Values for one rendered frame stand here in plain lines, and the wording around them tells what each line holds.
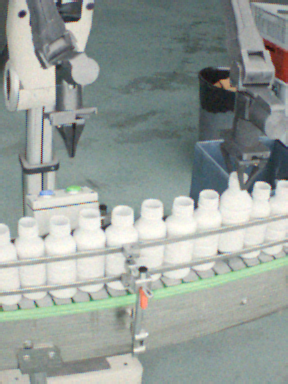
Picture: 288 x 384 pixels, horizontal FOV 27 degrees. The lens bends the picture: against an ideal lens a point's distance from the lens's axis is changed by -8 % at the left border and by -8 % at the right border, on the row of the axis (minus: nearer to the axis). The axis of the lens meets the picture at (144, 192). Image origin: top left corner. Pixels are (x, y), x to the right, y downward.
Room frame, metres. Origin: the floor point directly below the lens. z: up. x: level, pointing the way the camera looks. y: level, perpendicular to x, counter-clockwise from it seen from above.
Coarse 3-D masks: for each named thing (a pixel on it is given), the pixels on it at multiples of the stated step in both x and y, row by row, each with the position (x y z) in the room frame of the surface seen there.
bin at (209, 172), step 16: (208, 144) 1.72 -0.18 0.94; (272, 144) 1.83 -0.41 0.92; (208, 160) 1.63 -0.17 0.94; (272, 160) 1.83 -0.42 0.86; (192, 176) 1.70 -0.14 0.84; (208, 176) 1.62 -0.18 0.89; (224, 176) 1.53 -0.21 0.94; (256, 176) 1.81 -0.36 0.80; (272, 176) 1.81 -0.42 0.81; (192, 192) 1.69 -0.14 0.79; (272, 192) 1.46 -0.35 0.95
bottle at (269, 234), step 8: (280, 184) 1.13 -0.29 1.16; (280, 192) 1.10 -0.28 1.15; (272, 200) 1.11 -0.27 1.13; (280, 200) 1.10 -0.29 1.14; (272, 208) 1.10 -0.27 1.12; (280, 208) 1.09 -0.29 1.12; (272, 216) 1.09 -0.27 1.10; (272, 224) 1.09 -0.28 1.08; (280, 224) 1.09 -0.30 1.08; (272, 232) 1.09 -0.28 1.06; (280, 232) 1.09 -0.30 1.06; (264, 240) 1.10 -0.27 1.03; (272, 240) 1.09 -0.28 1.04; (272, 248) 1.09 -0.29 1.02; (280, 248) 1.09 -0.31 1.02
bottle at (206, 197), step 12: (204, 192) 1.06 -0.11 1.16; (204, 204) 1.03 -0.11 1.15; (216, 204) 1.04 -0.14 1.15; (192, 216) 1.04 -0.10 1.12; (204, 216) 1.03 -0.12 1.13; (216, 216) 1.03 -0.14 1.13; (204, 228) 1.02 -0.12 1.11; (216, 228) 1.03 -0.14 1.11; (204, 240) 1.02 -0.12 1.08; (216, 240) 1.03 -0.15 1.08; (192, 252) 1.03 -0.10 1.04; (204, 252) 1.02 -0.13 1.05; (216, 252) 1.04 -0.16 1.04; (204, 264) 1.02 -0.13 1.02
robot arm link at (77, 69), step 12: (72, 36) 1.20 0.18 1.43; (36, 48) 1.17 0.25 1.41; (72, 48) 1.21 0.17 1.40; (60, 60) 1.14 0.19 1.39; (72, 60) 1.10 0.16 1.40; (84, 60) 1.11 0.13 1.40; (72, 72) 1.09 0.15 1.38; (84, 72) 1.11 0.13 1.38; (96, 72) 1.12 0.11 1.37; (72, 84) 1.13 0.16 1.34; (84, 84) 1.10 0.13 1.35
